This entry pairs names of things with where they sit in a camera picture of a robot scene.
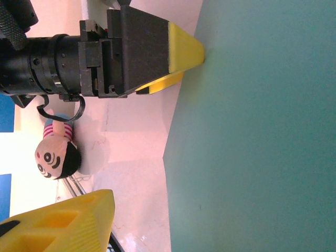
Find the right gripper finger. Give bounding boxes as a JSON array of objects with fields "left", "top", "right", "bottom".
[{"left": 0, "top": 188, "right": 116, "bottom": 252}]

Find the green paper folder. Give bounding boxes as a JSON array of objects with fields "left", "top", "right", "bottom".
[{"left": 162, "top": 0, "right": 336, "bottom": 252}]

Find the plush doll striped shirt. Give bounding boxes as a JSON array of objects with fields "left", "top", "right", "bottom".
[{"left": 35, "top": 113, "right": 82, "bottom": 181}]

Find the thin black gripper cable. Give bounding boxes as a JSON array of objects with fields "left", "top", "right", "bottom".
[{"left": 36, "top": 94, "right": 86, "bottom": 123}]

